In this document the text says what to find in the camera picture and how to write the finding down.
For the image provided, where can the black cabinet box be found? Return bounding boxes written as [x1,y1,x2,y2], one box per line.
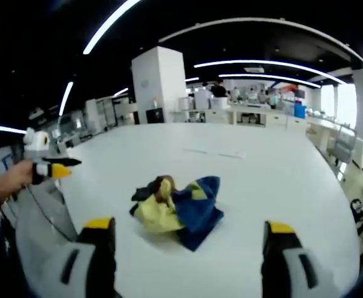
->
[145,107,165,124]

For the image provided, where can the yellow and blue garment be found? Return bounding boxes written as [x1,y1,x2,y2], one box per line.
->
[129,175,225,253]

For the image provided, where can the white cabinet unit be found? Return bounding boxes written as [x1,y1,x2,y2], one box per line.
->
[194,89,213,109]

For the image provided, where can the shorter arc ceiling light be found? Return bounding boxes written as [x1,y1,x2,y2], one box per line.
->
[218,73,321,89]

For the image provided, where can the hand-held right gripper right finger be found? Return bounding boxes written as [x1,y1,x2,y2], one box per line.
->
[260,220,333,298]

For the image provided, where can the black waste bin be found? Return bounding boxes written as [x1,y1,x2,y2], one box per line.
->
[351,198,363,222]

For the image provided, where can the long arc ceiling light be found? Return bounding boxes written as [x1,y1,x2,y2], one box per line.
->
[193,60,346,84]

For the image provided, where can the person's left hand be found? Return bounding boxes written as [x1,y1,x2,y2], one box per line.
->
[7,160,35,195]

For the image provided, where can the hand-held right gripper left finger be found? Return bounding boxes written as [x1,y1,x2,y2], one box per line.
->
[49,217,119,298]

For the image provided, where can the long curved ceiling light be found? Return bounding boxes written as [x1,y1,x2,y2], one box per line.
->
[82,0,142,55]

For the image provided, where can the white counter with shelves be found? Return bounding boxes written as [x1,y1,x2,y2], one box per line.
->
[229,105,306,128]

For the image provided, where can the short ceiling light strip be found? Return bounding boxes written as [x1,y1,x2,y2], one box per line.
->
[58,81,74,117]

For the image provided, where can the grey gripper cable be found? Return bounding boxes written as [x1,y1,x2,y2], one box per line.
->
[25,183,77,242]

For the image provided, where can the grey chair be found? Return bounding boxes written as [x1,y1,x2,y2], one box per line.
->
[327,124,358,165]

